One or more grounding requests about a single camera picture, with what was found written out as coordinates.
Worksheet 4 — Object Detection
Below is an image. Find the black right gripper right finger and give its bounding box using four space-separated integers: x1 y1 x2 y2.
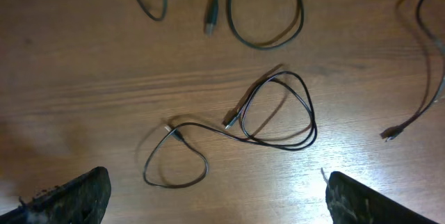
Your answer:
325 171 437 224

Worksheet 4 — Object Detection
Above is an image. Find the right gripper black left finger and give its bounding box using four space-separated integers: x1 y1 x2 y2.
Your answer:
1 166 111 224

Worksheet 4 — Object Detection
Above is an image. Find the thin black cable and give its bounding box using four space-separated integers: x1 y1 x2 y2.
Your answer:
379 0 445 142

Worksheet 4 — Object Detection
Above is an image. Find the black USB cable bundle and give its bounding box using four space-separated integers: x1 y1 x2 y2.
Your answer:
120 0 305 51

